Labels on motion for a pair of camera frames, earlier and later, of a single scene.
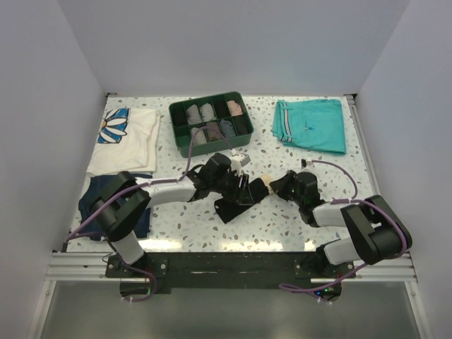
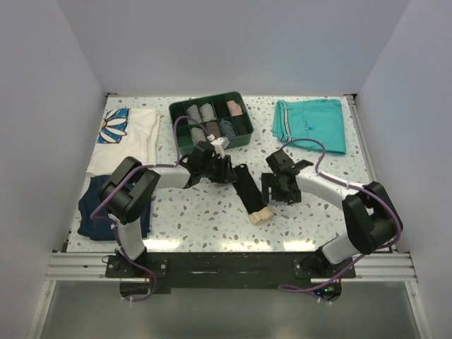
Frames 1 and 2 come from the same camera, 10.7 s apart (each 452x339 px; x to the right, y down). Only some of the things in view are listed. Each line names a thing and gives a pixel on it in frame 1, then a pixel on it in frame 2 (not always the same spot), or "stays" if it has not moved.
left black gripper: (244, 181) → (226, 174)
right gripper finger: (288, 187) → (267, 182)
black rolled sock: (241, 125) stays
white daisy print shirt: (127, 142) stays
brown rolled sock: (212, 135) stays
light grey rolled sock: (207, 112) stays
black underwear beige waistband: (236, 199) → (251, 195)
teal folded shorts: (315, 125) stays
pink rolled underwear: (234, 108) stays
